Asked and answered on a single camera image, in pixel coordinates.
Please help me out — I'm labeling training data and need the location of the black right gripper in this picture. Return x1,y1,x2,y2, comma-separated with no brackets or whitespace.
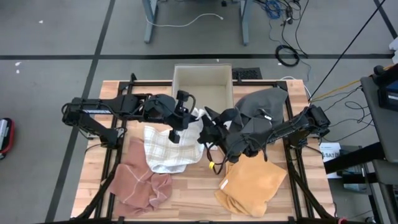
198,108,239,150

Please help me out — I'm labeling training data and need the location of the white plaid kitchen towel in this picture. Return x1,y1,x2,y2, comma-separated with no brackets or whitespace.
143,107,206,174

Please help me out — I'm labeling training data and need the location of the dark grey towel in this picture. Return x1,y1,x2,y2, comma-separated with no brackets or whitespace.
231,86,289,147

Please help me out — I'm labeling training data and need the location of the mustard yellow towel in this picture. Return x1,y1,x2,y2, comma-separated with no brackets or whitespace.
214,152,289,218

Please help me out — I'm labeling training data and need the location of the pink striped towel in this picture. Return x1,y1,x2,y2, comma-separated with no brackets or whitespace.
108,136,174,217

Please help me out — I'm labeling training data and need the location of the beige fabric storage box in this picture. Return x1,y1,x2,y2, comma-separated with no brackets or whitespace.
171,63,234,114

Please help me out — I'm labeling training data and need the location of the black perforated floor plate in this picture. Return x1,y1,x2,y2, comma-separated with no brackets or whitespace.
232,67,263,81

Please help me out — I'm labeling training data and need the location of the grey desk leg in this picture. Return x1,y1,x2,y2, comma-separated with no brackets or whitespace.
238,0,251,46
142,0,159,44

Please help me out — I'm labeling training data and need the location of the white printed paper box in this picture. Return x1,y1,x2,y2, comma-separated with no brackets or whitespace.
318,142,342,180

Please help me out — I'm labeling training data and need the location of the black side desk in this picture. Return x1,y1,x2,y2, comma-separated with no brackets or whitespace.
323,76,398,224

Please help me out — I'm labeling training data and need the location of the black electronics case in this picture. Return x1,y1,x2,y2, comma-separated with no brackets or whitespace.
373,63,398,111

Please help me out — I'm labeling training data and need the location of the red and black bag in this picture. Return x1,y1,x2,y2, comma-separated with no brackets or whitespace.
0,117,16,160

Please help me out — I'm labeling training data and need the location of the long thin black pole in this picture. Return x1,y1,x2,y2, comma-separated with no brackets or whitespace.
309,0,387,100

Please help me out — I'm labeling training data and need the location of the white crumpled sheet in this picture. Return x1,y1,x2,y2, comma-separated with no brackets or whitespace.
388,37,398,65

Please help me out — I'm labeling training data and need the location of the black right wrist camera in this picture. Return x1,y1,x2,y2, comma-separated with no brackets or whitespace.
204,107,220,124

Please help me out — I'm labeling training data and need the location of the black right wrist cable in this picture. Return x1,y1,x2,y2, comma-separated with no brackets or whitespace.
208,146,229,175

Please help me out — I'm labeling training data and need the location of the white floor cable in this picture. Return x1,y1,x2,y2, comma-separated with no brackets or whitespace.
145,12,224,29

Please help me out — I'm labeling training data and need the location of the coiled black cable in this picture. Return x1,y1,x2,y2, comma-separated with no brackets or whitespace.
275,45,301,68

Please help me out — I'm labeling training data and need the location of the yellow cable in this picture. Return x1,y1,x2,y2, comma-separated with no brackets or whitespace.
310,64,395,102

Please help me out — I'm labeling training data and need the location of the blue cable bundle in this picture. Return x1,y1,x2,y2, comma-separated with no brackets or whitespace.
264,0,282,19

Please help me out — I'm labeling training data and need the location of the black floor cable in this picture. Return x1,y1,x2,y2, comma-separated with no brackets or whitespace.
269,0,312,60

